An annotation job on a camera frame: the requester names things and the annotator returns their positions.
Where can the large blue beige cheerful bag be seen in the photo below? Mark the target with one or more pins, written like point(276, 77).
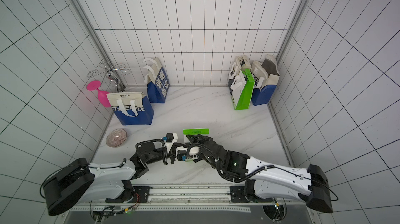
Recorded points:
point(131, 108)

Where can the pink plastic goblet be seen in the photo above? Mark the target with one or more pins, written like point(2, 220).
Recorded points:
point(101, 95)

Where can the blue beige bag at back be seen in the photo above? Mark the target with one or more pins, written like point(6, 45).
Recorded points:
point(156, 80)

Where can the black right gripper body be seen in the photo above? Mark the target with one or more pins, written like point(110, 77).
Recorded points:
point(196, 144)

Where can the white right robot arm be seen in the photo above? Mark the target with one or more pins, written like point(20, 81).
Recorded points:
point(266, 180)

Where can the glass dish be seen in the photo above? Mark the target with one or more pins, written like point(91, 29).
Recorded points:
point(116, 138)

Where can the metal wire rack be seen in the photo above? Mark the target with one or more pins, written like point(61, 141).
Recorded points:
point(112, 72)

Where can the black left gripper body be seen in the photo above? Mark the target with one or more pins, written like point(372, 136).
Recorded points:
point(172, 154)

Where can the green white bag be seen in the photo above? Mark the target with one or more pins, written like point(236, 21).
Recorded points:
point(242, 89)
point(196, 131)

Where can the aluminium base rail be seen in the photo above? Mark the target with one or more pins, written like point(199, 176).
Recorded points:
point(198, 197)

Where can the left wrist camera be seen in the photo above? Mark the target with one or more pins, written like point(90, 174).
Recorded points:
point(169, 140)

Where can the blue beige takeout bag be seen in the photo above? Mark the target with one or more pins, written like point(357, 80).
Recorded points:
point(266, 78)

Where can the navy beige small bag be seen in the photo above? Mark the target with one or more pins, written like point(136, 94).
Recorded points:
point(241, 63)

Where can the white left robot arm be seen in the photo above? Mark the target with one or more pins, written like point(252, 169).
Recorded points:
point(82, 181)

